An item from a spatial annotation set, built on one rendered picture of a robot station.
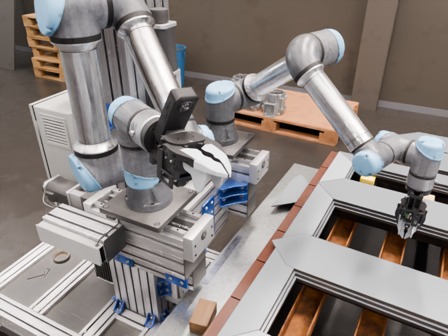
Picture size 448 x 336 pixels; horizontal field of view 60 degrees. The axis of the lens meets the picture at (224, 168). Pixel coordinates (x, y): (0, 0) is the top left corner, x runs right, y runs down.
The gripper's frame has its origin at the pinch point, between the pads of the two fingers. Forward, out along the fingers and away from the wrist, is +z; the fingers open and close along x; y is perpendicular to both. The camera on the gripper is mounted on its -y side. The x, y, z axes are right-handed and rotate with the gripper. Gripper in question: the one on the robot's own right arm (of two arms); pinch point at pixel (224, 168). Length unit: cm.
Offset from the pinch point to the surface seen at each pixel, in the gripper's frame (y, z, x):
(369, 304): 55, 3, -59
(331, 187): 48, -42, -97
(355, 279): 53, -4, -62
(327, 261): 53, -14, -61
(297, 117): 92, -214, -276
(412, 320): 55, 14, -64
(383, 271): 51, -1, -71
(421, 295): 51, 12, -72
